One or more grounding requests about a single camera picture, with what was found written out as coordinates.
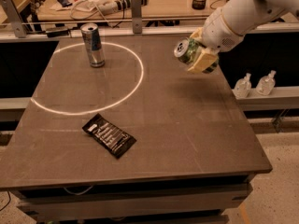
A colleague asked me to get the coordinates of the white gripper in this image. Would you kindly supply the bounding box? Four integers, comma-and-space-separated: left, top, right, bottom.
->
188, 11, 244, 74

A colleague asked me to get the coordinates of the green soda can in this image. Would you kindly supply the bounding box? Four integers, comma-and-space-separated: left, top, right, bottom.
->
174, 37, 205, 72

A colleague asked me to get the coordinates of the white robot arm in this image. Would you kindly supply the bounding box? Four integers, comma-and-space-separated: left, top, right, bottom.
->
188, 0, 299, 73

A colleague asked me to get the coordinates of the silver blue energy drink can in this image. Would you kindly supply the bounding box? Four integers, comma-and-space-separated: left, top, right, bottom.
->
80, 23, 105, 67

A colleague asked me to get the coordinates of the black mesh cup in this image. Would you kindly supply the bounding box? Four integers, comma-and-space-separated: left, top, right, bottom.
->
192, 0, 206, 10

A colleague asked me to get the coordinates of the clear sanitizer bottle left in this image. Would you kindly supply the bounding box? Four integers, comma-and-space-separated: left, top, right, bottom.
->
233, 73, 251, 98

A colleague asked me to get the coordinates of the clear sanitizer bottle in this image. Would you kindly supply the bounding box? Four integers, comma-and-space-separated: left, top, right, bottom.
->
233, 73, 251, 98
256, 70, 276, 95

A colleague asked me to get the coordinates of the clear sanitizer bottle right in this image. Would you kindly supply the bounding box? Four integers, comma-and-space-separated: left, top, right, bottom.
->
256, 70, 276, 95

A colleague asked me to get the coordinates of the white power strip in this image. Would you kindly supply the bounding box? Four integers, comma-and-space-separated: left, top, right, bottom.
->
95, 0, 136, 15

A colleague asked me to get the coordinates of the black snack packet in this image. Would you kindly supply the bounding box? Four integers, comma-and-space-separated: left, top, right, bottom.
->
82, 114, 136, 159

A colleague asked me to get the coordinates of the middle metal bracket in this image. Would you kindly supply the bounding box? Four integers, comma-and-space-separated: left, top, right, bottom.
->
131, 0, 142, 34

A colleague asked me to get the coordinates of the metal bracket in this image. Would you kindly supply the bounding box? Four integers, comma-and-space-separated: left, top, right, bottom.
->
0, 0, 27, 38
131, 0, 142, 34

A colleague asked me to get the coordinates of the black device on rail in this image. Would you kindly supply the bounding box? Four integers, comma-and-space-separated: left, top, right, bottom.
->
46, 27, 69, 37

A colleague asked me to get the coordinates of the left metal bracket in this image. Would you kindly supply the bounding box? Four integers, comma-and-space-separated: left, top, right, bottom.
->
0, 0, 27, 38

